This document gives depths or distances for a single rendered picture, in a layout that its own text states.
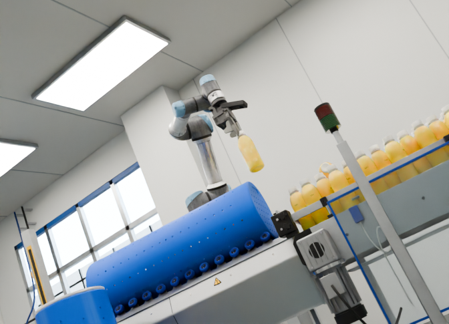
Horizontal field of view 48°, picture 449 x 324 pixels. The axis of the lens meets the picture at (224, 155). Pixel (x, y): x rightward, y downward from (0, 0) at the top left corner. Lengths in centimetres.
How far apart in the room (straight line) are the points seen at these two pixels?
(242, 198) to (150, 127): 359
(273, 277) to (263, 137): 326
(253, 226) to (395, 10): 339
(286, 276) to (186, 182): 331
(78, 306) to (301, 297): 87
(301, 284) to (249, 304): 23
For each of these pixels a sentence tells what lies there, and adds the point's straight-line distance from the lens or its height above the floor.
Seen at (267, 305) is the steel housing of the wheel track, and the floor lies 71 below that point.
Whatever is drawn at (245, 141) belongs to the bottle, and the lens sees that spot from 216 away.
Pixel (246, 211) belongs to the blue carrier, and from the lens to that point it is 213.
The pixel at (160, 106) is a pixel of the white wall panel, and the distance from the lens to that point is 562.
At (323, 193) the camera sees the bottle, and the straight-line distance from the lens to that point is 206.
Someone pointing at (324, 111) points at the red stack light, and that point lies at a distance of 187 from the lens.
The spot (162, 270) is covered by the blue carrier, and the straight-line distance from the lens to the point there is 228.
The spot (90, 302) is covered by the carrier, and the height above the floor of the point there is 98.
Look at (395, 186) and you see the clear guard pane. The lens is 191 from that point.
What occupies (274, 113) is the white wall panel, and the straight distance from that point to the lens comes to 523.
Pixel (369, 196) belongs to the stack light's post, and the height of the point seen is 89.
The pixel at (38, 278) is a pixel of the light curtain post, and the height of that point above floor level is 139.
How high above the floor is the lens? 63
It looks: 19 degrees up
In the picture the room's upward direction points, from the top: 24 degrees counter-clockwise
